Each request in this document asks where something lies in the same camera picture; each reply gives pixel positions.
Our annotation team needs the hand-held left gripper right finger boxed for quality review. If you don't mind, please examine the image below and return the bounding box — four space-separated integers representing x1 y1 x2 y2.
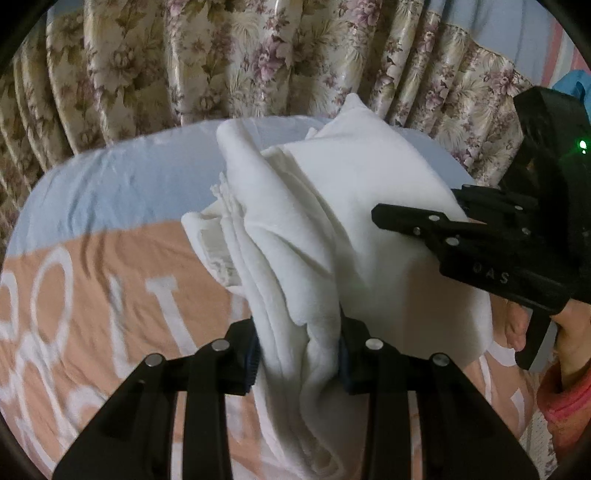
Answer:
337 318 539 480

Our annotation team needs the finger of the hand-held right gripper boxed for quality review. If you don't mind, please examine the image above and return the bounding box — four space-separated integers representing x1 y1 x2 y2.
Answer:
450 184 548 223
371 203 536 298

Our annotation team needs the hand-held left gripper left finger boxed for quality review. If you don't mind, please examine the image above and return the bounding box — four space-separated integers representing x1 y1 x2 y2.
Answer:
52 318 262 480

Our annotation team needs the white small garment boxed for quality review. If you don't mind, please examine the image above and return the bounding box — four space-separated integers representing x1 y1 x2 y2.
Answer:
181 92 495 480

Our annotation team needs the person's right forearm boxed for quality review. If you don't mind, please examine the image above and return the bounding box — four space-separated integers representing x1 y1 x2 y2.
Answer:
536 360 591 469

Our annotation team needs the person's right hand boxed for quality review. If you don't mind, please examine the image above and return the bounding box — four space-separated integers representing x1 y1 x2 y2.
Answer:
502 298 591 398

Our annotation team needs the blue cloth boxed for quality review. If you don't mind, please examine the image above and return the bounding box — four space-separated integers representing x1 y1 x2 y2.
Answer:
551 69 591 101

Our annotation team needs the pink striped cloth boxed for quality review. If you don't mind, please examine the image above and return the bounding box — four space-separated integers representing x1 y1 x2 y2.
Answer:
540 23 583 88

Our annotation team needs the blue and peach printed bedsheet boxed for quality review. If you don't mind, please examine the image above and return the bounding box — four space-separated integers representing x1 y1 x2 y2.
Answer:
0 115 555 480

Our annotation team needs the white patterned cloth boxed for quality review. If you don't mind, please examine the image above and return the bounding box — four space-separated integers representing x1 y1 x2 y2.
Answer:
519 406 560 469

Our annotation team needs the floral curtain with blue top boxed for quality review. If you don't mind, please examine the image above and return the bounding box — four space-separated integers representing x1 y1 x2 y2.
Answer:
0 0 557 241

